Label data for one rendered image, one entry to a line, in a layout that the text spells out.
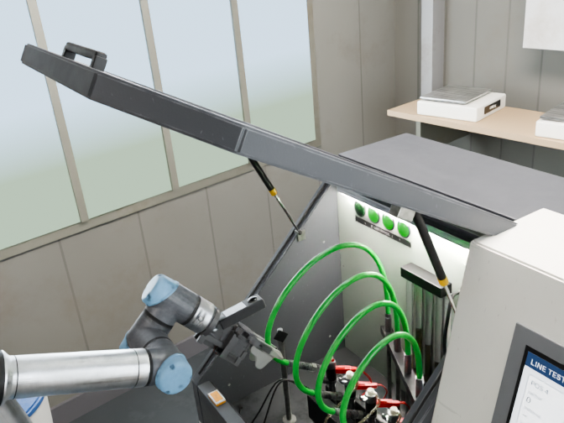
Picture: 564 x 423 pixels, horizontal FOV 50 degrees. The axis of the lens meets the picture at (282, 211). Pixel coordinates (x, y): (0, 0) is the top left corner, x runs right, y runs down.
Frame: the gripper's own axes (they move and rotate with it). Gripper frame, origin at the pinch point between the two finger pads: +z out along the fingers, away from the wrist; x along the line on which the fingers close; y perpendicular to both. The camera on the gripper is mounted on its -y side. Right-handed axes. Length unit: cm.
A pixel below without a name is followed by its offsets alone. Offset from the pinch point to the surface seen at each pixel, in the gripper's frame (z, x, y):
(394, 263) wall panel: 22.2, -13.4, -35.6
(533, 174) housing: 30, 6, -73
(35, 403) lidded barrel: -18, -105, 79
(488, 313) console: 10, 41, -32
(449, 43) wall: 78, -180, -178
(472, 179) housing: 19, 1, -63
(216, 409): 5.6, -21.5, 25.1
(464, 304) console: 9.2, 35.3, -31.4
